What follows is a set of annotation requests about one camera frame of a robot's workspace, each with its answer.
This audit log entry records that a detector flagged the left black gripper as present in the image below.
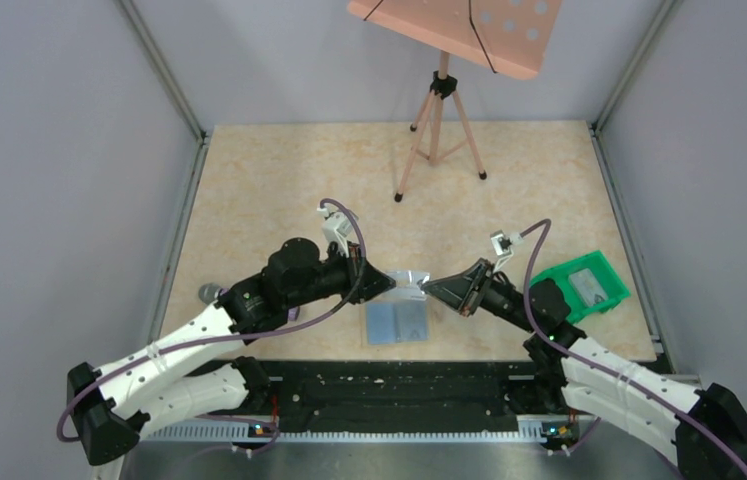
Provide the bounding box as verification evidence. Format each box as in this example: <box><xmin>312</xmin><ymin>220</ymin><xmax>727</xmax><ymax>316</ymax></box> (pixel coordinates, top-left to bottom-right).
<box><xmin>286</xmin><ymin>240</ymin><xmax>397</xmax><ymax>309</ymax></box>

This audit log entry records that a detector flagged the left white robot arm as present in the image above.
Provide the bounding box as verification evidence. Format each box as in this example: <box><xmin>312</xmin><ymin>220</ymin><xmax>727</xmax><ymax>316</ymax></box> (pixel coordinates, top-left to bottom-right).
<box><xmin>67</xmin><ymin>238</ymin><xmax>396</xmax><ymax>466</ymax></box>

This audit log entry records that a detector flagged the green plastic bin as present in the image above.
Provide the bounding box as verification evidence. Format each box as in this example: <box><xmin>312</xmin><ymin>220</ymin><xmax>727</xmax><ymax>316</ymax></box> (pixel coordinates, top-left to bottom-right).
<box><xmin>530</xmin><ymin>250</ymin><xmax>630</xmax><ymax>324</ymax></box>

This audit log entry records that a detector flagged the purple cable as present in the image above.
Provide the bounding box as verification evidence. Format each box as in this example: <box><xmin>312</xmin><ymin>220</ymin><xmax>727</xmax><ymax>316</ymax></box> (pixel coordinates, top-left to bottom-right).
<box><xmin>515</xmin><ymin>218</ymin><xmax>747</xmax><ymax>480</ymax></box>
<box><xmin>56</xmin><ymin>197</ymin><xmax>369</xmax><ymax>458</ymax></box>

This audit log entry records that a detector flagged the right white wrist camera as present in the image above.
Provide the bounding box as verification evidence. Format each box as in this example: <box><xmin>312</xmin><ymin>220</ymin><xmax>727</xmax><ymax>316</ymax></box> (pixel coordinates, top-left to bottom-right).
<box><xmin>490</xmin><ymin>230</ymin><xmax>523</xmax><ymax>263</ymax></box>

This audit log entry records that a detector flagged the card in green bin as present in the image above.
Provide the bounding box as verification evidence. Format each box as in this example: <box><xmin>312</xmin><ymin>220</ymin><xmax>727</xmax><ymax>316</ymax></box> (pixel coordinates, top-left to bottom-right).
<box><xmin>568</xmin><ymin>268</ymin><xmax>610</xmax><ymax>308</ymax></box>

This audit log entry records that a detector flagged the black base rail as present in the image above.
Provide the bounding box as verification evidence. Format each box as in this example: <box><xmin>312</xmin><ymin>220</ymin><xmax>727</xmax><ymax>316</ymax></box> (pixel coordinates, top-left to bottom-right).
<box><xmin>207</xmin><ymin>359</ymin><xmax>619</xmax><ymax>439</ymax></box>

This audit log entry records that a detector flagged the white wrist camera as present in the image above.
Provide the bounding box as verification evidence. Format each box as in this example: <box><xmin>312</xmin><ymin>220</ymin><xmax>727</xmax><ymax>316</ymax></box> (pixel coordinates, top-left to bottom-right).
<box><xmin>317</xmin><ymin>206</ymin><xmax>356</xmax><ymax>257</ymax></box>
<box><xmin>490</xmin><ymin>230</ymin><xmax>523</xmax><ymax>263</ymax></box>

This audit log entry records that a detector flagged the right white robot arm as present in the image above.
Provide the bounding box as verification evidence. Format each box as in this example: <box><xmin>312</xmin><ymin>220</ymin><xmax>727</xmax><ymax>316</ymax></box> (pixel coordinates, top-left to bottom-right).
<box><xmin>421</xmin><ymin>259</ymin><xmax>747</xmax><ymax>479</ymax></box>

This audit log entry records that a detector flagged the pink music stand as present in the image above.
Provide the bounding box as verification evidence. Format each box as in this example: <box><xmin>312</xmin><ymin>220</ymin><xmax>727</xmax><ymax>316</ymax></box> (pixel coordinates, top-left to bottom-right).
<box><xmin>346</xmin><ymin>0</ymin><xmax>564</xmax><ymax>203</ymax></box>

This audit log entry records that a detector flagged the beige card holder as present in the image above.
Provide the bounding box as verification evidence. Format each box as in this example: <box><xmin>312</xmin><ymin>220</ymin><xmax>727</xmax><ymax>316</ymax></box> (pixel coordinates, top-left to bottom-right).
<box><xmin>365</xmin><ymin>301</ymin><xmax>429</xmax><ymax>345</ymax></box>

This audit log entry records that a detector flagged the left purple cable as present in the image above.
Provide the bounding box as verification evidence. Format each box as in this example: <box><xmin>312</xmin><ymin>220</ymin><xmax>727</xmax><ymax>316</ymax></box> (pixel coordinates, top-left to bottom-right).
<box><xmin>56</xmin><ymin>197</ymin><xmax>369</xmax><ymax>458</ymax></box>

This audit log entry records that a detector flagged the silver credit card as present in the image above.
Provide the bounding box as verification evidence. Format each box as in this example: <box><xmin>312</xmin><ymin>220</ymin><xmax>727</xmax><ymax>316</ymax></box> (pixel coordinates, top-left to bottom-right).
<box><xmin>386</xmin><ymin>270</ymin><xmax>431</xmax><ymax>290</ymax></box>

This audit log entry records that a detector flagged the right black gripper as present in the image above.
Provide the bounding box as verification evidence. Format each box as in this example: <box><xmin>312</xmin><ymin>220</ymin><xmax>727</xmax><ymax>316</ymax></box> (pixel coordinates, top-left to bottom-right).
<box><xmin>423</xmin><ymin>257</ymin><xmax>540</xmax><ymax>333</ymax></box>

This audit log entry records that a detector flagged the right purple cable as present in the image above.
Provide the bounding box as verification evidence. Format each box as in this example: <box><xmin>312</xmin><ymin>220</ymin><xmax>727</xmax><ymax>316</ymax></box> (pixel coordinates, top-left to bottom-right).
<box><xmin>515</xmin><ymin>218</ymin><xmax>747</xmax><ymax>480</ymax></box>

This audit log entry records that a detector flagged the purple glitter microphone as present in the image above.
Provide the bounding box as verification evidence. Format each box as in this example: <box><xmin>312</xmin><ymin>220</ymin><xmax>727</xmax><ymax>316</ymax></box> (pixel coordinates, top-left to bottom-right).
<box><xmin>197</xmin><ymin>283</ymin><xmax>300</xmax><ymax>322</ymax></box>

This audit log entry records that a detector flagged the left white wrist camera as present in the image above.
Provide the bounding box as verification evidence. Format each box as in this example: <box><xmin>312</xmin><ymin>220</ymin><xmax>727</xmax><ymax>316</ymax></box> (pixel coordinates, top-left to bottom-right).
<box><xmin>317</xmin><ymin>206</ymin><xmax>356</xmax><ymax>257</ymax></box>

